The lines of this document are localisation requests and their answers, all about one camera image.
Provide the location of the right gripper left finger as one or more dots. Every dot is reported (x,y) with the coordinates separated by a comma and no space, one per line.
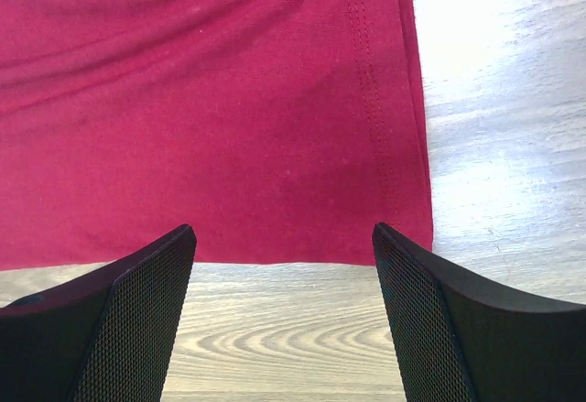
(107,335)

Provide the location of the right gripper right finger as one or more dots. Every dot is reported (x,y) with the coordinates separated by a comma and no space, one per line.
(459,336)

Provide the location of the dark red t-shirt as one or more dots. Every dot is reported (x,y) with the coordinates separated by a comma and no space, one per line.
(281,130)

